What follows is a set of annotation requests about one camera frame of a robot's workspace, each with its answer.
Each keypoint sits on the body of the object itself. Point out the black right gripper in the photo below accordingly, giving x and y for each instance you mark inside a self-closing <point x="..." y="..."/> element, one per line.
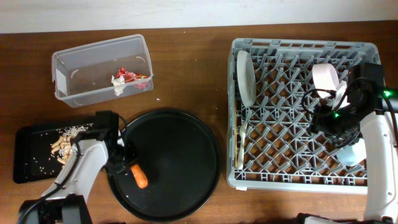
<point x="318" y="120"/>

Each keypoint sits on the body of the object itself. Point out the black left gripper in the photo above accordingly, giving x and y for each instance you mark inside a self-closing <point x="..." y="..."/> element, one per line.
<point x="130" y="149"/>

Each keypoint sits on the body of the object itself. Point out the orange carrot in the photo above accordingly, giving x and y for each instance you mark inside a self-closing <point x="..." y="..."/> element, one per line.
<point x="140" y="177"/>

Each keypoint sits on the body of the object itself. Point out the light blue cup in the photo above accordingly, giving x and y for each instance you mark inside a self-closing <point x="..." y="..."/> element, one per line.
<point x="352" y="155"/>

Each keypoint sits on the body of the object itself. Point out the pink bowl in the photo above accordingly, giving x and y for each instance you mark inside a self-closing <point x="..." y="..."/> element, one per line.
<point x="325" y="76"/>

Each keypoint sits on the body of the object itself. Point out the red white wrapper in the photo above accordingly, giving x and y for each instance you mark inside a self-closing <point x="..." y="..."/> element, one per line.
<point x="122" y="77"/>

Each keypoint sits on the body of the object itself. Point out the white plastic fork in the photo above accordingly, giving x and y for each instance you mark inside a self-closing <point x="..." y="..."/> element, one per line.
<point x="242" y="134"/>

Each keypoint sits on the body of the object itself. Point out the grey plate with food scraps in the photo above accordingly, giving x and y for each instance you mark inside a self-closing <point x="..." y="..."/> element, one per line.
<point x="246" y="78"/>

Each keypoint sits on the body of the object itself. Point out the wooden chopstick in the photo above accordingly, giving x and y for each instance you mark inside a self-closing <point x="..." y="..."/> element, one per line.
<point x="236" y="162"/>

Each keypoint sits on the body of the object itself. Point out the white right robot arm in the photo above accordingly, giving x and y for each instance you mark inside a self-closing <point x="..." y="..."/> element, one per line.
<point x="365" y="112"/>

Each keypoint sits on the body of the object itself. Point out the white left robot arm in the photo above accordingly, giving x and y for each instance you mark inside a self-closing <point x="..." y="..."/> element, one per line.
<point x="103" y="147"/>

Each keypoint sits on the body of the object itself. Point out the grey dishwasher rack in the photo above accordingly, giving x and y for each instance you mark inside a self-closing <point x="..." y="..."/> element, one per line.
<point x="280" y="153"/>

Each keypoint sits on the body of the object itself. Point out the round black tray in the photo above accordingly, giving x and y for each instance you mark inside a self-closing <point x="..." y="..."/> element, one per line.
<point x="180" y="157"/>

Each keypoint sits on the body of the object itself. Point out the rice and peanut shell pile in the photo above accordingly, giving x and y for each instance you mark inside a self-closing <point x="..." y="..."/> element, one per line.
<point x="62" y="148"/>

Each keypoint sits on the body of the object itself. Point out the black rectangular bin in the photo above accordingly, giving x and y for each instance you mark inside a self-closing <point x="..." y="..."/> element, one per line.
<point x="33" y="159"/>

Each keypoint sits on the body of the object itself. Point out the clear plastic bin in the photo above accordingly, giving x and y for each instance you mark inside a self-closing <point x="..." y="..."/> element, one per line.
<point x="82" y="75"/>

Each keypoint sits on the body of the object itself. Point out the white label sticker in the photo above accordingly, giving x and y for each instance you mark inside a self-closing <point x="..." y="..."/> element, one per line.
<point x="241" y="188"/>

